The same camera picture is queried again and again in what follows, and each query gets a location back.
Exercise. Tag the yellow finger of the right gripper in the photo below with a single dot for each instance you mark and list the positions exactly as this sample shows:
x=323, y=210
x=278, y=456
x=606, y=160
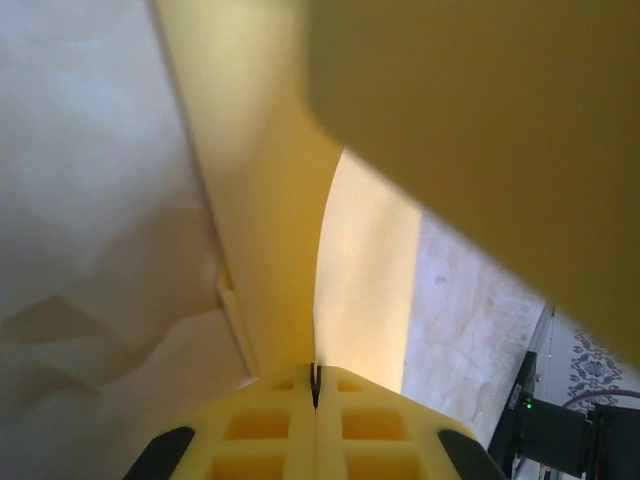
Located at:
x=500, y=125

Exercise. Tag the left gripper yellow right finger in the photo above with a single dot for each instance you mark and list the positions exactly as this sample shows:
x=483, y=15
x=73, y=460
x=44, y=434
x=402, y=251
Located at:
x=332, y=425

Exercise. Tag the aluminium side rail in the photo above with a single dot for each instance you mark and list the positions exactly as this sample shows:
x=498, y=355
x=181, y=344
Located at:
x=542, y=335

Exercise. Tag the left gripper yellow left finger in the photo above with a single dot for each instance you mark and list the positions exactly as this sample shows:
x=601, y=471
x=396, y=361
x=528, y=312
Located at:
x=300, y=425

